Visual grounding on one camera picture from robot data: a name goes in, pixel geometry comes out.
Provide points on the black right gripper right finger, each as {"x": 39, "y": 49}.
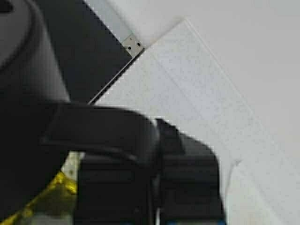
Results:
{"x": 189, "y": 191}

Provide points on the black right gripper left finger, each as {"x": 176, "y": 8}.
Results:
{"x": 116, "y": 191}

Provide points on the yellow tape piece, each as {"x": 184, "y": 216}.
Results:
{"x": 55, "y": 205}

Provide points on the black glass stove cooktop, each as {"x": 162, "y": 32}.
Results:
{"x": 92, "y": 43}

